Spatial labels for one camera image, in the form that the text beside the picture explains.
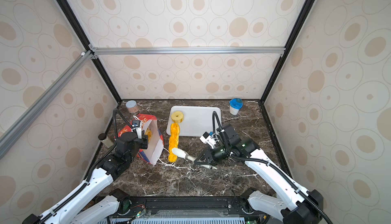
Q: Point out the blue lidded white cup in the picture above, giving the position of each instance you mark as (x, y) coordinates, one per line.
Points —
(235, 105)

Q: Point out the horizontal aluminium frame rail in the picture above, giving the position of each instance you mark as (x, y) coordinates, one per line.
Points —
(189, 51)

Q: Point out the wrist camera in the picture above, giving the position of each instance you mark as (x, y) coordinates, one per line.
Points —
(210, 139)
(136, 123)

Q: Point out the yellow ring shaped fake bread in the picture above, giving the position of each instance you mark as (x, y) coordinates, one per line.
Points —
(177, 117)

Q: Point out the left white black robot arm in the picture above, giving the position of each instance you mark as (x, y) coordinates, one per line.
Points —
(104, 172)

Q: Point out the long twisted fake bread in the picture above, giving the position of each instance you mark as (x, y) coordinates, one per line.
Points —
(173, 141)

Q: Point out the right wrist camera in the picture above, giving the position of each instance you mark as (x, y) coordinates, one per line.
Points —
(210, 139)

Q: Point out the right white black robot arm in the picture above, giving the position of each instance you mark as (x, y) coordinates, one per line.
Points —
(293, 203)

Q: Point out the white plastic tray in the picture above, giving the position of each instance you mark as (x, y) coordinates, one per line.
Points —
(197, 120)

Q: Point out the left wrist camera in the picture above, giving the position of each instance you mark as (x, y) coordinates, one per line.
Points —
(136, 123)

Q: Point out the small bottle with black cap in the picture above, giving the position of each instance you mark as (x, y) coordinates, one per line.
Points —
(105, 140)

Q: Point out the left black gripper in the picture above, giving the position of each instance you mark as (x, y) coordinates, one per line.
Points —
(144, 138)

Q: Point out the left diagonal aluminium rail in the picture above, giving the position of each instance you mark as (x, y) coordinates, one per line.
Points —
(12, 135)

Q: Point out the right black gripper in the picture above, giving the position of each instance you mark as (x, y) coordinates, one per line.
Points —
(206, 165)

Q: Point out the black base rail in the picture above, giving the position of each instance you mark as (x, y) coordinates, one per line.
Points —
(187, 210)

